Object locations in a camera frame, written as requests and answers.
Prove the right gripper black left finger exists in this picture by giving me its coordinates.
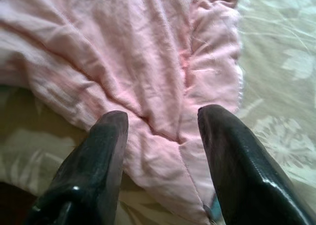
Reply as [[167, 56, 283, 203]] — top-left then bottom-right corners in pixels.
[[24, 111, 128, 225]]

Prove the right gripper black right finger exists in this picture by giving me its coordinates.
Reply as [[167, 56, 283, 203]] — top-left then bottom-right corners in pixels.
[[197, 106, 314, 225]]

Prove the pink cartoon print blanket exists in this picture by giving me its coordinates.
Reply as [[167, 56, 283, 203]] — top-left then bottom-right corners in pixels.
[[0, 0, 245, 225]]

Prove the beige leaf pattern bed sheet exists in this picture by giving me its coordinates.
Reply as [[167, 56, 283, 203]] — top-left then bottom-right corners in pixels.
[[0, 0, 316, 225]]

